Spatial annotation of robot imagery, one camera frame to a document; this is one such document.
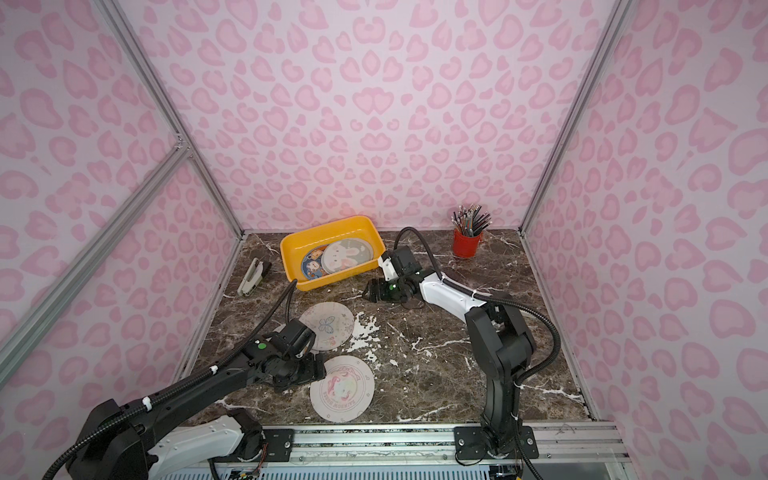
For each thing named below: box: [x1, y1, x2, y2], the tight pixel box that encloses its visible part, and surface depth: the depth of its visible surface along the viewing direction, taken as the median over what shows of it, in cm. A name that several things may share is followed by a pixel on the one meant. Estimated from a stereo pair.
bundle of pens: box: [451, 204, 493, 238], surface depth 103 cm
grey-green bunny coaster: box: [321, 238, 374, 274], surface depth 113 cm
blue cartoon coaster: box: [302, 244, 328, 280], surface depth 111 cm
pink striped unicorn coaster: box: [310, 355, 375, 423], surface depth 84 cm
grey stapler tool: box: [237, 258, 272, 297], surface depth 107 cm
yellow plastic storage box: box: [280, 215, 386, 291], surface depth 115 cm
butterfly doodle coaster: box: [299, 302, 355, 351], surface depth 97 cm
